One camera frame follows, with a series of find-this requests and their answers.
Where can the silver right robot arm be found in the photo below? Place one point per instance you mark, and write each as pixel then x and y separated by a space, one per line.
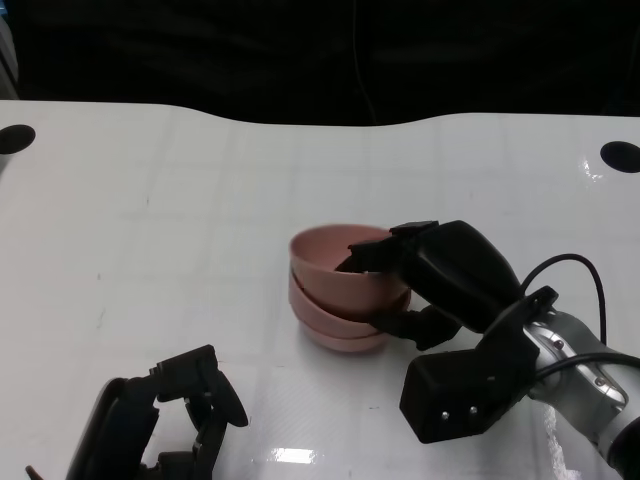
pixel 607 400

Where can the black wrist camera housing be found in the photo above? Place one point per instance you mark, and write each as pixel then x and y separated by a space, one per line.
pixel 450 395

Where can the black cloth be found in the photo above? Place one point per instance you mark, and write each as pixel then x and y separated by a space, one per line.
pixel 250 50

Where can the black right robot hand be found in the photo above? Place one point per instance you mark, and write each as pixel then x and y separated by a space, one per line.
pixel 460 270

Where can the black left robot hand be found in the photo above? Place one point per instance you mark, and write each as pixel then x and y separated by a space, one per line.
pixel 120 425

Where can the black round table grommet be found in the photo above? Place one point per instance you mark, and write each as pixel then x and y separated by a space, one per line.
pixel 620 156
pixel 16 138

